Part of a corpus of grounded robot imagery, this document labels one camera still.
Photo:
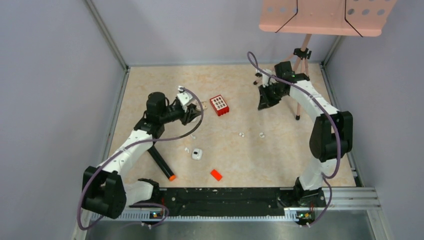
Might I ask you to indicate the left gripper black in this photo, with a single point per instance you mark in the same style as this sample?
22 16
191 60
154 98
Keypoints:
187 115

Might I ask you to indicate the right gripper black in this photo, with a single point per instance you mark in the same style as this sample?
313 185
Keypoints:
264 100

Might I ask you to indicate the beige earbud case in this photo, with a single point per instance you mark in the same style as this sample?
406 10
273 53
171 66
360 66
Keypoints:
202 105

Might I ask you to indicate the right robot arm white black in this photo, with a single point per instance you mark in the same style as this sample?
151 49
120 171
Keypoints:
332 133

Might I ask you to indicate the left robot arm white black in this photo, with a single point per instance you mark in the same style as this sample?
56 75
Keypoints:
103 190

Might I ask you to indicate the open white earbud case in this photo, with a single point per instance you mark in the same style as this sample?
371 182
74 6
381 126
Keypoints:
197 154

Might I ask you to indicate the red block with windows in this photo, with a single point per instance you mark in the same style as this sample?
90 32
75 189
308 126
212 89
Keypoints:
219 105

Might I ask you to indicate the black marker orange cap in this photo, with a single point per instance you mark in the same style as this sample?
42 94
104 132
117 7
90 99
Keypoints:
161 163

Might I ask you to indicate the small orange red block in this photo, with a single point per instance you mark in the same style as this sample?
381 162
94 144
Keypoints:
216 175

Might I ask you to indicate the pink music stand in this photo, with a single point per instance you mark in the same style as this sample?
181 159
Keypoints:
363 18

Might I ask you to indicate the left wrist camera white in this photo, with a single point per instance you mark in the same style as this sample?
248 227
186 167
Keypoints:
184 96

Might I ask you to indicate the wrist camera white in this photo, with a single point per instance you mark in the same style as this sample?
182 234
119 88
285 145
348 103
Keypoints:
266 80
184 96

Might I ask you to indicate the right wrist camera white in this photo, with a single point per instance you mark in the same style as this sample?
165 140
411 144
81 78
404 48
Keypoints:
266 80

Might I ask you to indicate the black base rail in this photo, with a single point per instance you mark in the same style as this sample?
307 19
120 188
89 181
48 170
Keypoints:
234 201

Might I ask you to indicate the grey cable duct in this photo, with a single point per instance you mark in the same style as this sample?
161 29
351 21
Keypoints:
144 215

